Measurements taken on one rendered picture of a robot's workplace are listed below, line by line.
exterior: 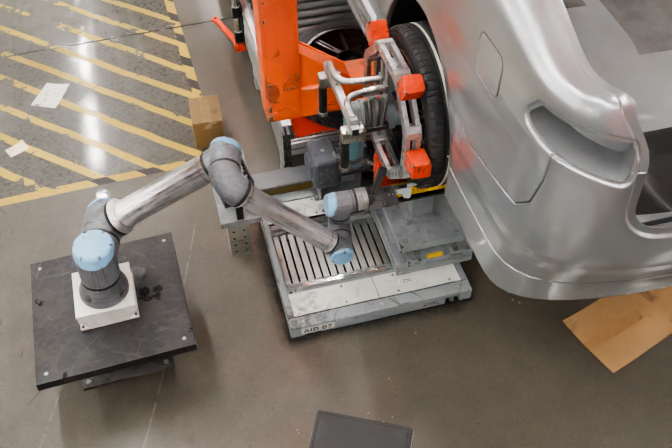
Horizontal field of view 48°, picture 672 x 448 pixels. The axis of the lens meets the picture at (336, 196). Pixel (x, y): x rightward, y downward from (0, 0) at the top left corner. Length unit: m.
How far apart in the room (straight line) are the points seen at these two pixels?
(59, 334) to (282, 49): 1.46
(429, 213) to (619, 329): 0.97
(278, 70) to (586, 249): 1.63
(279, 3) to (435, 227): 1.20
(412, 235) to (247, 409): 1.04
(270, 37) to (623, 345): 1.99
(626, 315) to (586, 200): 1.54
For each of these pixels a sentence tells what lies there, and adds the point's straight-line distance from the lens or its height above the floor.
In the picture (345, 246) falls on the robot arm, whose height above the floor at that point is 0.55.
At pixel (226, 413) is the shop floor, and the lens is 3.22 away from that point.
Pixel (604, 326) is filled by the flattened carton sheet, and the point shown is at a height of 0.01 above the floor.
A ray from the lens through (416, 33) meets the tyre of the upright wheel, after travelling 2.93.
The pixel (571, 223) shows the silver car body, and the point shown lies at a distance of 2.24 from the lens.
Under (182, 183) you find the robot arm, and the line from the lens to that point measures 2.87.
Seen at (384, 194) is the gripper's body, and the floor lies 0.65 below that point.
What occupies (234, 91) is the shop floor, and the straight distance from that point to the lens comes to 4.56.
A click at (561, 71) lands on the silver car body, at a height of 1.64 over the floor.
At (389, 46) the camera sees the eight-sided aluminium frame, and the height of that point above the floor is 1.11.
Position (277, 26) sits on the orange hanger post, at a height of 1.03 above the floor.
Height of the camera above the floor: 2.83
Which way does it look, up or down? 47 degrees down
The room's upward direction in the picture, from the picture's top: straight up
